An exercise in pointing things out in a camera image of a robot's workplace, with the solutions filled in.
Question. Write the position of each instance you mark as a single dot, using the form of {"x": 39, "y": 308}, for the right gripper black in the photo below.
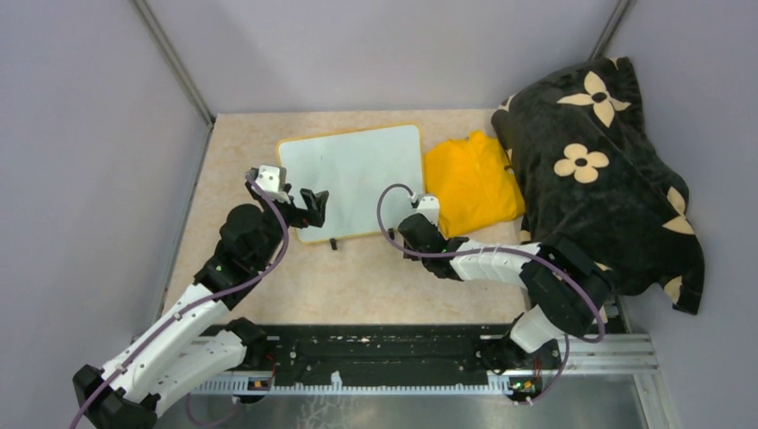
{"x": 413, "y": 257}

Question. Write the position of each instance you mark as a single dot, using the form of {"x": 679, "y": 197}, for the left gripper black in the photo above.
{"x": 315, "y": 215}

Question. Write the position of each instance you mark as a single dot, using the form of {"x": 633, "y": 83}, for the yellow-framed whiteboard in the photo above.
{"x": 355, "y": 168}

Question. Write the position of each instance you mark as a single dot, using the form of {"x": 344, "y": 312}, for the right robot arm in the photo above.
{"x": 566, "y": 289}

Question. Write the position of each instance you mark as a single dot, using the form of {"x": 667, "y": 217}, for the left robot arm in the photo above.
{"x": 174, "y": 356}

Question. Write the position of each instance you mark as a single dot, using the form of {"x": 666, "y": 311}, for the yellow folded cloth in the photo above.
{"x": 474, "y": 182}

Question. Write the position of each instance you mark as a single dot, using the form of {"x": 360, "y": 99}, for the black floral blanket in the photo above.
{"x": 587, "y": 171}

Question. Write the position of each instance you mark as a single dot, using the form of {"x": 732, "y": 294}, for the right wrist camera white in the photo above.
{"x": 428, "y": 206}

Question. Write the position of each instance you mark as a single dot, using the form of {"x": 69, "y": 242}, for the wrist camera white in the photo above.
{"x": 428, "y": 206}
{"x": 270, "y": 179}

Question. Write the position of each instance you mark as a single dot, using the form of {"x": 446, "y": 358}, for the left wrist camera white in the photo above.
{"x": 270, "y": 179}

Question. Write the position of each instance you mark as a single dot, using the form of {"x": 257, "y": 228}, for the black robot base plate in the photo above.
{"x": 379, "y": 355}

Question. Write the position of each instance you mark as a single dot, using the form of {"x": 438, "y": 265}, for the aluminium rail frame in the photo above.
{"x": 610, "y": 358}

